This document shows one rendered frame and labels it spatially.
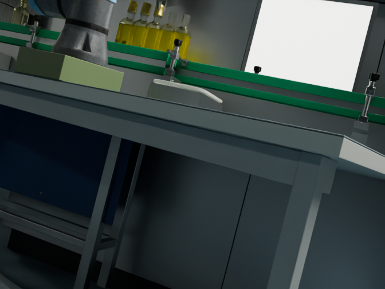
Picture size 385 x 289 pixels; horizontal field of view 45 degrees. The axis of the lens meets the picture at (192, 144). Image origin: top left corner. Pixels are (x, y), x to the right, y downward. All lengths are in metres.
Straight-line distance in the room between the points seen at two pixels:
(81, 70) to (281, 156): 0.60
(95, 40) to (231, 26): 0.75
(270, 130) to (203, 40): 1.14
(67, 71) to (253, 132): 0.56
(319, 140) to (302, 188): 0.09
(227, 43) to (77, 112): 0.84
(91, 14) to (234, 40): 0.74
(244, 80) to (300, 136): 0.88
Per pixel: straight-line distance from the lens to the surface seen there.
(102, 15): 1.28
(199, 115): 0.87
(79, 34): 1.26
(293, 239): 0.80
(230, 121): 0.83
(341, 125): 1.54
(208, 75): 1.67
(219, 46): 1.86
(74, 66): 1.20
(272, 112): 1.57
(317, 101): 1.58
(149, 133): 1.00
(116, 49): 1.73
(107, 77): 1.28
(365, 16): 1.81
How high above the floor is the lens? 0.68
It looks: level
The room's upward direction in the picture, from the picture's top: 14 degrees clockwise
